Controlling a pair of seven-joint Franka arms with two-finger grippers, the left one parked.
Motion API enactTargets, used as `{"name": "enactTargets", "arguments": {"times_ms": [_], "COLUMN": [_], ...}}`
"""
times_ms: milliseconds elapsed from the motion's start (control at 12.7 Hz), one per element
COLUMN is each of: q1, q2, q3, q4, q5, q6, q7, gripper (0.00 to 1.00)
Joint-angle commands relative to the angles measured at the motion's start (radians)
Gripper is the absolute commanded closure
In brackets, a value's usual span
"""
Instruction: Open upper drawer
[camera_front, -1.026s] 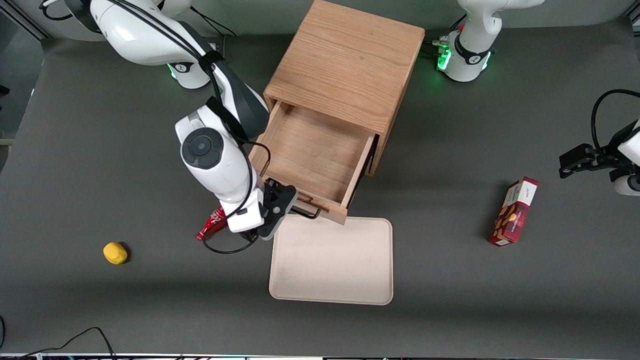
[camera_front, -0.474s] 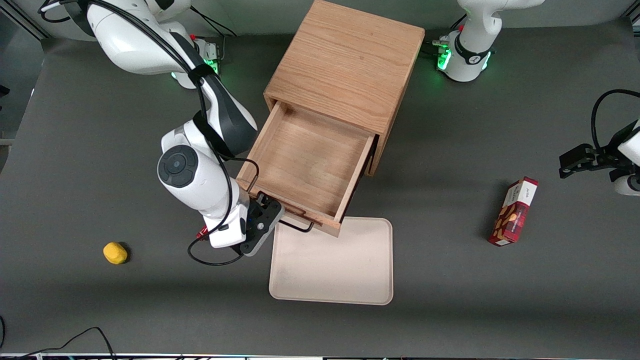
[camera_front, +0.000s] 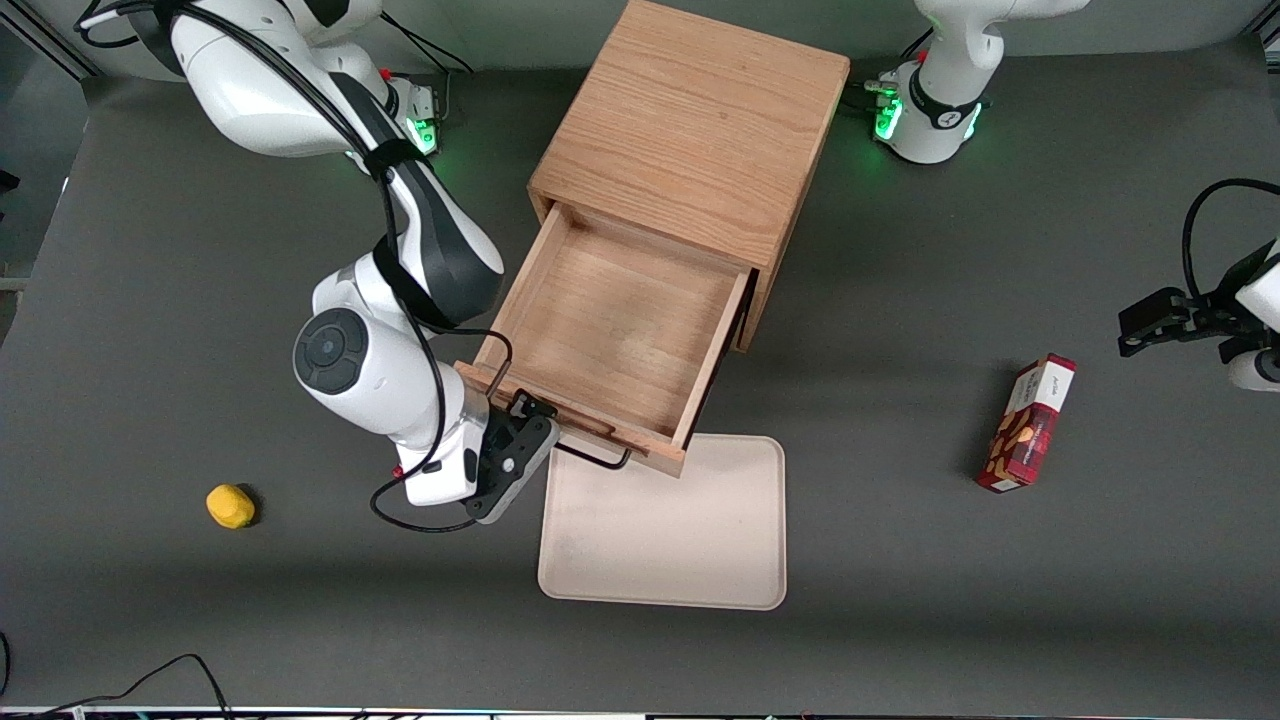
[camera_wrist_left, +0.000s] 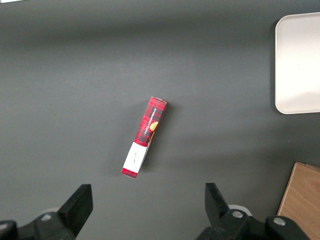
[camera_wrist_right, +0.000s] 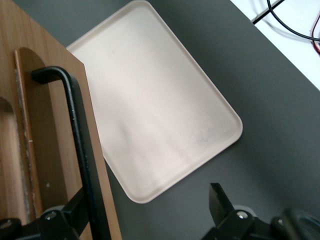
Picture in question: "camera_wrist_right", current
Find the beige rectangular tray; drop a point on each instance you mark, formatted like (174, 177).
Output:
(155, 95)

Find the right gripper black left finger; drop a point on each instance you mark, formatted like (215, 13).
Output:
(62, 222)

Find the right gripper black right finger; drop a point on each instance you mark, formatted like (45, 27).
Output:
(225, 212)

